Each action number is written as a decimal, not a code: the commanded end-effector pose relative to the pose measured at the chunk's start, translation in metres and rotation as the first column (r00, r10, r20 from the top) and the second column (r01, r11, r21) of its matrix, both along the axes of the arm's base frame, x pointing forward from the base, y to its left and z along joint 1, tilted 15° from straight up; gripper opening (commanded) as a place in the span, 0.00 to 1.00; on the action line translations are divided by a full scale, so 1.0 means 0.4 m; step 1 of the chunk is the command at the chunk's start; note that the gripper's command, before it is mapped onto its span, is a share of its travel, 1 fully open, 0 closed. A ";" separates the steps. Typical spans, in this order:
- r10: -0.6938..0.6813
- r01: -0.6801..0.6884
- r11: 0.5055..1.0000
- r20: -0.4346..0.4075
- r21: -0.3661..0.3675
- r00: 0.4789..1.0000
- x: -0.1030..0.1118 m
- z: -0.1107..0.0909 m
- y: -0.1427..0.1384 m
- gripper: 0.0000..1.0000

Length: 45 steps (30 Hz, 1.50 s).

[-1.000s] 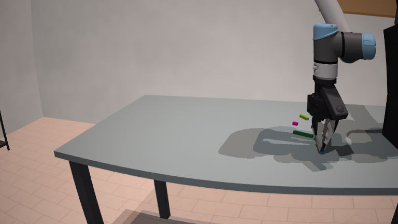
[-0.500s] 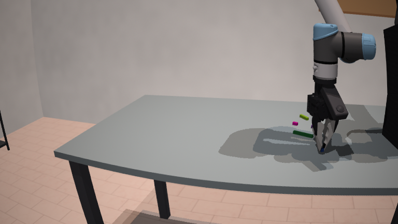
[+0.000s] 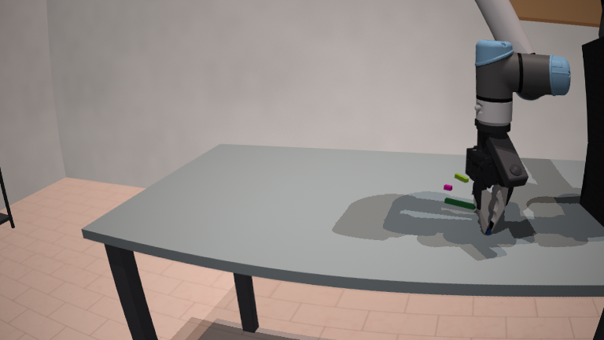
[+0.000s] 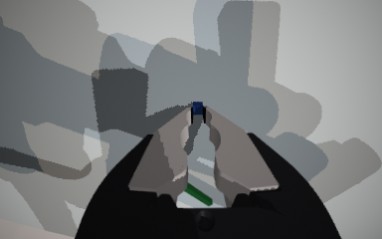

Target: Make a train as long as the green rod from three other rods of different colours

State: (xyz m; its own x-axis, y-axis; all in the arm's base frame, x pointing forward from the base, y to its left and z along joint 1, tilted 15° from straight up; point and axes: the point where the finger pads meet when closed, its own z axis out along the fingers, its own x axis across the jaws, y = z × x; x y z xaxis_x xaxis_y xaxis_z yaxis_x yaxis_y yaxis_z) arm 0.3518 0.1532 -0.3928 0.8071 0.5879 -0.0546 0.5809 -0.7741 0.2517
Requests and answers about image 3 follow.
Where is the olive green rectangular rod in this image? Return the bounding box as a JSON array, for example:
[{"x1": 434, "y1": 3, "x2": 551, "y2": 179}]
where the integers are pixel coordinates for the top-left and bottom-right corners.
[{"x1": 455, "y1": 173, "x2": 469, "y2": 183}]

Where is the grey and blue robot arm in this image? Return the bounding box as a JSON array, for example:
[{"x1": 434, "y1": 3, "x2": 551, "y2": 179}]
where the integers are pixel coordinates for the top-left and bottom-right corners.
[{"x1": 475, "y1": 0, "x2": 571, "y2": 188}]

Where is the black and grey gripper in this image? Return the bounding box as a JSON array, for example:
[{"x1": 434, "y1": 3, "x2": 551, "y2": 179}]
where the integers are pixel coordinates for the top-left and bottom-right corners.
[{"x1": 466, "y1": 118, "x2": 514, "y2": 234}]

